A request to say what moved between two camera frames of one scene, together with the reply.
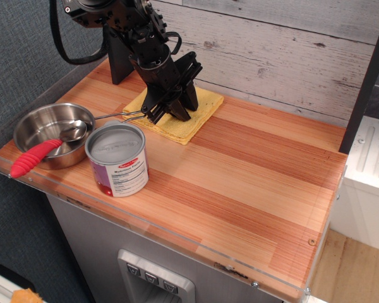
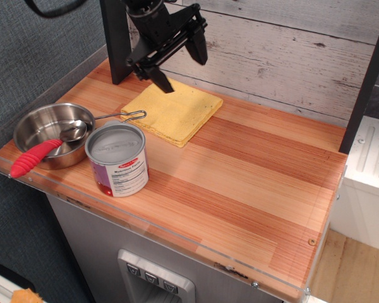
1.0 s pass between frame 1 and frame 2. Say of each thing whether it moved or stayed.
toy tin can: stayed
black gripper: moved
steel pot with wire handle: stayed
